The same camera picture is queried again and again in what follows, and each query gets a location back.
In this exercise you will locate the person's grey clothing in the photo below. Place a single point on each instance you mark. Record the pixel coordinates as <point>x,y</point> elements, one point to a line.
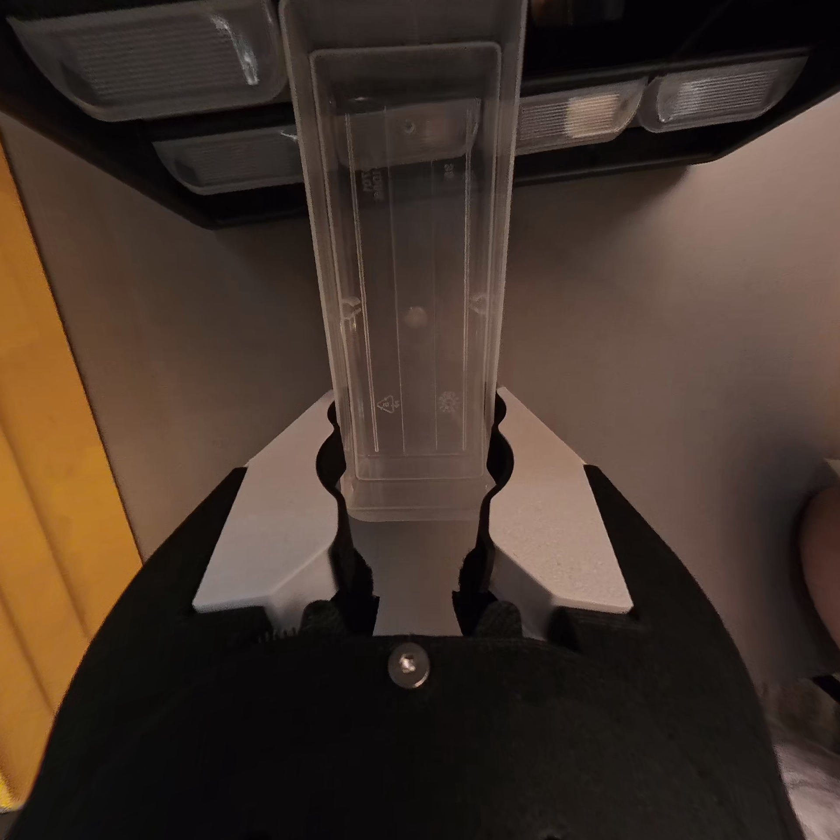
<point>810,768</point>

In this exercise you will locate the black drawer cabinet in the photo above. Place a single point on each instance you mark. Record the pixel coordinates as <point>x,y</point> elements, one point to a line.
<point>79,144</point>

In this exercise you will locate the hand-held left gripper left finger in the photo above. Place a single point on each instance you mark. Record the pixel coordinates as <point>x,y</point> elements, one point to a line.
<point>269,525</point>

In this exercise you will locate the yellow storage bin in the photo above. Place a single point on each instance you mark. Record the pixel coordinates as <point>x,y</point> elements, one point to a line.
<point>46,426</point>

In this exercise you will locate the clear plastic drawer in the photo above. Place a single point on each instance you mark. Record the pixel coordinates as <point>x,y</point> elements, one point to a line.
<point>413,262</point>

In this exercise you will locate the person's right forearm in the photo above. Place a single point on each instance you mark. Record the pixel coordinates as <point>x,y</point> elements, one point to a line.
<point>823,571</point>

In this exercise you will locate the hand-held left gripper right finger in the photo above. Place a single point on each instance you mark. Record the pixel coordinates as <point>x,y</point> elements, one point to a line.
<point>558,525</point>

